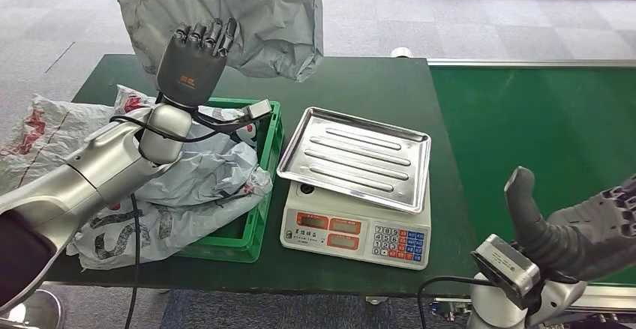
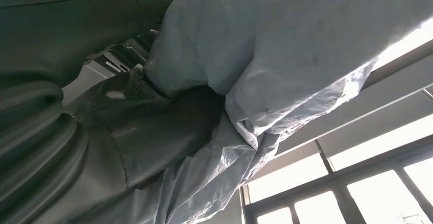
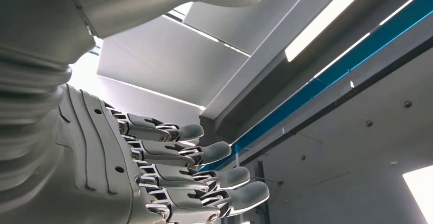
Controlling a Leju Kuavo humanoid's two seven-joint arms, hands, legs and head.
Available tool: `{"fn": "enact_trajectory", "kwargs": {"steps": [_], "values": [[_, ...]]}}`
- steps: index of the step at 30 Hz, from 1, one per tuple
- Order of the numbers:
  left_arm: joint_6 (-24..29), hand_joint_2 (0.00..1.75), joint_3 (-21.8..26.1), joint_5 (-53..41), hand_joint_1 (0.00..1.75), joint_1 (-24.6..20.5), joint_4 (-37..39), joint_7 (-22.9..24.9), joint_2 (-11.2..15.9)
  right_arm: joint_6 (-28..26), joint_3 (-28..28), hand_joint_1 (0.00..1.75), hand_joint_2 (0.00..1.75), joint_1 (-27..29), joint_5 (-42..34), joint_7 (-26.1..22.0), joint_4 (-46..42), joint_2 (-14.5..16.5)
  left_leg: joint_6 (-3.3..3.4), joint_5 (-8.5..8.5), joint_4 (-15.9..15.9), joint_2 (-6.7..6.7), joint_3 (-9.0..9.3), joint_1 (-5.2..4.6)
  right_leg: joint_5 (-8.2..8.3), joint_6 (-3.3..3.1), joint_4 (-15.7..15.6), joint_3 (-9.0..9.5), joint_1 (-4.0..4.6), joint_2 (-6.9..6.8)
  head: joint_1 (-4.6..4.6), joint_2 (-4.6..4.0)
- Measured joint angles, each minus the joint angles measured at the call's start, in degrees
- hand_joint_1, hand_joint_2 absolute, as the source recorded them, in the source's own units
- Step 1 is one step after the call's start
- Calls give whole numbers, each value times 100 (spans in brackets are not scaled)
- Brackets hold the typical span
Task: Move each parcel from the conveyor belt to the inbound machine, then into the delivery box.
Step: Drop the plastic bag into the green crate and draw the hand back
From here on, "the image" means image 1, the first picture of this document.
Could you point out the grey red-logo parcel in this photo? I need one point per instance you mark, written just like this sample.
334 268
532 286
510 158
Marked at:
164 222

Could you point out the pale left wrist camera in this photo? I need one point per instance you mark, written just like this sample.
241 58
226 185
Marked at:
258 110

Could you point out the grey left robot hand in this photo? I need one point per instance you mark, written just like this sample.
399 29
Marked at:
191 66

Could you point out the green conveyor belt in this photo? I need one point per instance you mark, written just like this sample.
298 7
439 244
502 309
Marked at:
536 143

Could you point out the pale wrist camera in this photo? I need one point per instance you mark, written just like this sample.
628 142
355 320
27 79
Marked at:
258 110
507 267

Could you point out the plain grey wrinkled parcel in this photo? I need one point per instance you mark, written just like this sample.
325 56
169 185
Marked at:
258 19

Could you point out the shiny chrome dome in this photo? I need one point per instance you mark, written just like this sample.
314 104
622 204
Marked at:
35 314

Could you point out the large grey red-print parcel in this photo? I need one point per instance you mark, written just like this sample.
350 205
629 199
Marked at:
44 138

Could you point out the green plastic crate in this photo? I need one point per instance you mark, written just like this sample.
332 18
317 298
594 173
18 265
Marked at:
248 232

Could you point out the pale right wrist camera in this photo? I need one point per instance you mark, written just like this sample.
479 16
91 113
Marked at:
507 267

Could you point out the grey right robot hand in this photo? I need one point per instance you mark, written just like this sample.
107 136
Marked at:
571 237

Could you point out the white parcel black-white pattern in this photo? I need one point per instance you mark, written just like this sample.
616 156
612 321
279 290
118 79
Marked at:
218 168

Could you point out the white electronic scale body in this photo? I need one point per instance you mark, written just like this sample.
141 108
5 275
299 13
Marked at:
318 227

